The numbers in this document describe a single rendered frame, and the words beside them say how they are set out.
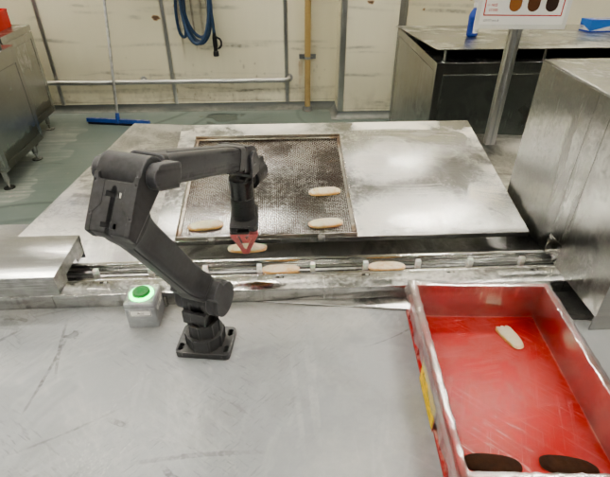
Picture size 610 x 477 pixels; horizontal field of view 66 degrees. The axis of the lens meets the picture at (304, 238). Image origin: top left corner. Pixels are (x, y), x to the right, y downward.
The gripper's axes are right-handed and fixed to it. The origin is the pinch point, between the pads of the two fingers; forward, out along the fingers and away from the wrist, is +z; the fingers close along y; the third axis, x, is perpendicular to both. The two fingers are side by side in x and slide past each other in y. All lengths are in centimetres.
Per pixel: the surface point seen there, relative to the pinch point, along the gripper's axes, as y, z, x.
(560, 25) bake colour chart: 82, -36, -111
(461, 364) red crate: -31, 10, -47
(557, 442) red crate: -50, 10, -59
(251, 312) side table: -12.7, 10.9, -1.0
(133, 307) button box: -16.6, 4.2, 24.9
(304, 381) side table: -33.9, 10.9, -12.9
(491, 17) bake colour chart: 84, -38, -86
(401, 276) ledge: -5.9, 6.8, -39.1
